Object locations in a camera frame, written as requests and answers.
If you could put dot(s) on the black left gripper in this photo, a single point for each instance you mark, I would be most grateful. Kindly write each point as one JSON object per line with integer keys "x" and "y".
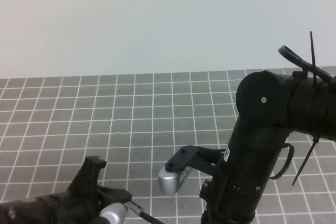
{"x": 84, "y": 198}

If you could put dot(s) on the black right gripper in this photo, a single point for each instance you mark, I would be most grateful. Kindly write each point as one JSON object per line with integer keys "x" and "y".
{"x": 235, "y": 190}

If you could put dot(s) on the black pen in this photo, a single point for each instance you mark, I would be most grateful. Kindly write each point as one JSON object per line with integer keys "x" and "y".
{"x": 146, "y": 216}

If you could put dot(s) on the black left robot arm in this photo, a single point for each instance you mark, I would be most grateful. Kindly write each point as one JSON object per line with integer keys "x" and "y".
{"x": 36, "y": 210}

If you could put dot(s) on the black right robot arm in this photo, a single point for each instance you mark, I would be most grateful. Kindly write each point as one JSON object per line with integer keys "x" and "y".
{"x": 270, "y": 107}

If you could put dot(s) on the grey grid tablecloth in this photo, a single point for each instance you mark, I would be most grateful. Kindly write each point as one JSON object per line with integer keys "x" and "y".
{"x": 135, "y": 122}

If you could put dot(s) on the black zip tie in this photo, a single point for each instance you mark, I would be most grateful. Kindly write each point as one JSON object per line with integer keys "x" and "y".
{"x": 315, "y": 138}

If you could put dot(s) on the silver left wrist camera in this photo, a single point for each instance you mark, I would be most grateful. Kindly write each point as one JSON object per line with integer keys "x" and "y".
{"x": 113, "y": 214}

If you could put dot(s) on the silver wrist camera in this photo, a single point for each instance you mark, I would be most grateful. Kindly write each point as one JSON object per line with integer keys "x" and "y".
{"x": 171, "y": 182}
{"x": 113, "y": 214}

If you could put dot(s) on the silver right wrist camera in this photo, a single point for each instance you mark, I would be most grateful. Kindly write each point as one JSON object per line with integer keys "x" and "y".
{"x": 171, "y": 182}

